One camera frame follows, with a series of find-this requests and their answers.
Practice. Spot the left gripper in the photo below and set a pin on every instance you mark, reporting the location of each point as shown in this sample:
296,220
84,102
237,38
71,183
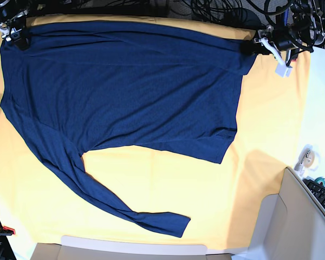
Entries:
277,38

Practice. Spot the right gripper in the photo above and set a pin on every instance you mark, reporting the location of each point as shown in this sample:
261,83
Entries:
17,27

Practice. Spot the dark blue long-sleeve shirt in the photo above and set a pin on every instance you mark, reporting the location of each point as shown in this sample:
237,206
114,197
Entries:
83,86

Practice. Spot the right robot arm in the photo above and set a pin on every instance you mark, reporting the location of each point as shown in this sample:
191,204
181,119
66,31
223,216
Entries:
13,8

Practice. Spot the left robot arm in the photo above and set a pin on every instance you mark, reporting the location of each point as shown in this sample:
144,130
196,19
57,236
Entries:
296,26

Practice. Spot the clear tape dispenser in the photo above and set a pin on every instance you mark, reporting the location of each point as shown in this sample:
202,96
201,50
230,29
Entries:
309,159

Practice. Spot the green tape roll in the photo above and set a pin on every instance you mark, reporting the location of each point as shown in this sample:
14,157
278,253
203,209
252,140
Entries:
320,181

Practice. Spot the yellow table cloth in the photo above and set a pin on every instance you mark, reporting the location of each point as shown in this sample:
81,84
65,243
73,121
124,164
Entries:
222,200

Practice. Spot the red clamp bottom left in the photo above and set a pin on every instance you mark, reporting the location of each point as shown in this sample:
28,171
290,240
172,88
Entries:
6,231

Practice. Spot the white cardboard box bottom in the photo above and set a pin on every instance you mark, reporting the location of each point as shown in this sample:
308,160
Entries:
84,248

